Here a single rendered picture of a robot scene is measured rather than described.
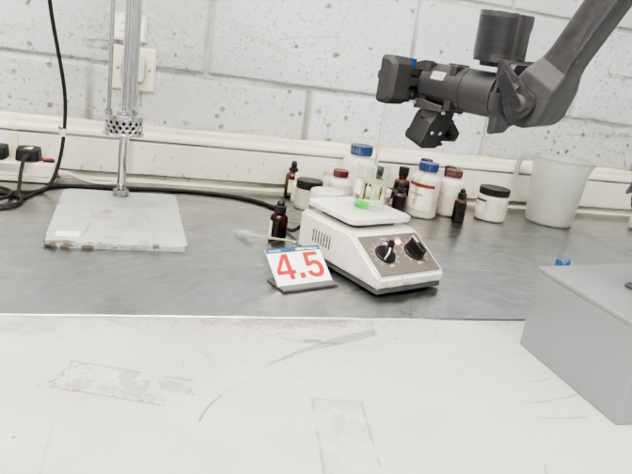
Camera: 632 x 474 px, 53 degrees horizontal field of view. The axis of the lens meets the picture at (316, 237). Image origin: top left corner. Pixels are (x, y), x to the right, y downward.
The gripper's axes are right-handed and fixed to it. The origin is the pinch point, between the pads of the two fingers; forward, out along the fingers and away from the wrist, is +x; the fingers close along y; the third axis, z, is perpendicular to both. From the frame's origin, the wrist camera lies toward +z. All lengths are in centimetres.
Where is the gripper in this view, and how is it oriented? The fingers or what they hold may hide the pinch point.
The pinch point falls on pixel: (398, 77)
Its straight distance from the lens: 96.0
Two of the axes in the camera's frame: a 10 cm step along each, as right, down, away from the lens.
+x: -6.9, -3.1, 6.5
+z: -1.4, 9.4, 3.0
